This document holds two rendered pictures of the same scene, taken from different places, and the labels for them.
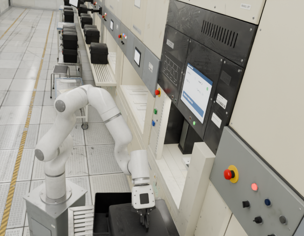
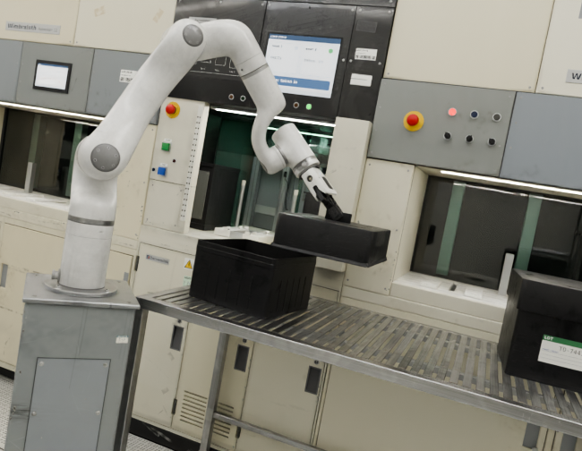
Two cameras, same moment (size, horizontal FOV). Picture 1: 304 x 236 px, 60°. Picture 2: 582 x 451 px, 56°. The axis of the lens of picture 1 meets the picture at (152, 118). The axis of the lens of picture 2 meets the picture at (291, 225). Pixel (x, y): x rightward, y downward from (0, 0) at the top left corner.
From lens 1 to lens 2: 1.59 m
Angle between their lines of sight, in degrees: 53
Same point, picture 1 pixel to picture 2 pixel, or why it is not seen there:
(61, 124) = (160, 87)
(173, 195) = not seen: hidden behind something
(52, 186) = (99, 251)
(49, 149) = (129, 143)
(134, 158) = (293, 132)
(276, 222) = (488, 126)
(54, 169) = (109, 206)
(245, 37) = not seen: outside the picture
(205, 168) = (366, 138)
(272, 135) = (454, 56)
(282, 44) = not seen: outside the picture
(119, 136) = (278, 93)
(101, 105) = (252, 42)
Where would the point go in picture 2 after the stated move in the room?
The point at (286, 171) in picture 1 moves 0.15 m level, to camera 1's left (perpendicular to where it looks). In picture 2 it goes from (480, 79) to (462, 66)
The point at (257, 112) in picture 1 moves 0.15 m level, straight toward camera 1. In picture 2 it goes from (427, 45) to (458, 38)
